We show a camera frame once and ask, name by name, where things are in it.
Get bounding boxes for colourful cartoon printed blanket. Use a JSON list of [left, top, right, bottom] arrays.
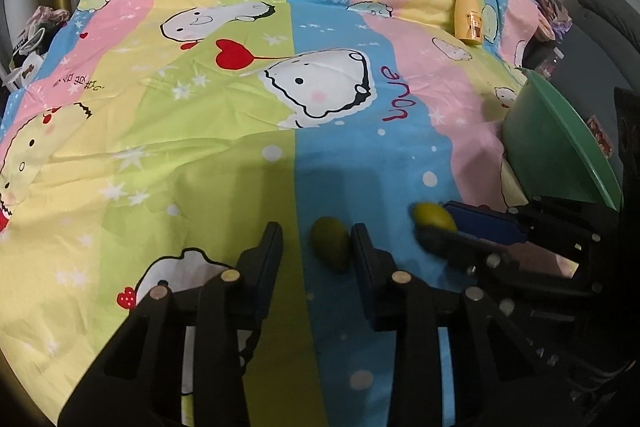
[[0, 0, 626, 427]]

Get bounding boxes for yellow lemon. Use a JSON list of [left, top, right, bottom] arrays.
[[411, 202, 457, 234]]

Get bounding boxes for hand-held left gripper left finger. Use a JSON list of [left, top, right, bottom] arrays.
[[57, 222, 283, 427]]

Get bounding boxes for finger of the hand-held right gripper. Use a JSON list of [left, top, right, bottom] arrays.
[[444, 201, 533, 245], [420, 229, 501, 275]]

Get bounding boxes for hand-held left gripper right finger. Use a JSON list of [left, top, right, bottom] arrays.
[[351, 223, 576, 427]]

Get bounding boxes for green plastic bowl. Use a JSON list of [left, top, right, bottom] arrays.
[[500, 68, 623, 214]]

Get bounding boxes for clear plastic bottle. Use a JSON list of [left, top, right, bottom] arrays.
[[536, 48, 565, 78]]

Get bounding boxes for bags with clothes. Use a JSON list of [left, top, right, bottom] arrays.
[[7, 6, 72, 90]]

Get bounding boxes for red snack packet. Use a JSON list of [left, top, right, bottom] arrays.
[[589, 116, 615, 159]]

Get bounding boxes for grey green sofa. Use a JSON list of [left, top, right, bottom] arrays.
[[520, 0, 640, 148]]

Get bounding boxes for yellow cartoon bottle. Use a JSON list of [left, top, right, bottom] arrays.
[[446, 0, 484, 46]]

